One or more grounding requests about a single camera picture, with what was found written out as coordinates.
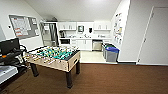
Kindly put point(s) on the white lower kitchen cabinets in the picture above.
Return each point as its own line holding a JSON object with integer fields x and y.
{"x": 81, "y": 44}

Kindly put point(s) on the grey bin green lid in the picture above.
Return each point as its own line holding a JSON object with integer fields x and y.
{"x": 104, "y": 50}

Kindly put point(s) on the black microwave oven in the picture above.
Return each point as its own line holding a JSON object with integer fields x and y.
{"x": 64, "y": 41}

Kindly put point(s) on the black coffee machine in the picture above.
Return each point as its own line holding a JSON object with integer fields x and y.
{"x": 62, "y": 34}

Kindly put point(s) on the grey bin blue lid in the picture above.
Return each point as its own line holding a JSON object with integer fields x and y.
{"x": 112, "y": 55}

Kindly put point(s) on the wooden foosball table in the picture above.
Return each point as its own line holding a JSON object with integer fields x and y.
{"x": 53, "y": 58}

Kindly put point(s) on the steel refrigerator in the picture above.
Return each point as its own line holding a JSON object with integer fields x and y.
{"x": 49, "y": 33}

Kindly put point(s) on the white room door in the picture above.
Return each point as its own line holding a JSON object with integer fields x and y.
{"x": 155, "y": 36}

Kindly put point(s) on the black cart monitor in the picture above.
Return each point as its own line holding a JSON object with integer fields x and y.
{"x": 9, "y": 46}

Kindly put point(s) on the white wall poster sheets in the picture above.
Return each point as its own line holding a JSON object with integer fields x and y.
{"x": 117, "y": 28}

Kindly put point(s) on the framed wall notice board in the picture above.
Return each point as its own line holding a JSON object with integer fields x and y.
{"x": 23, "y": 26}

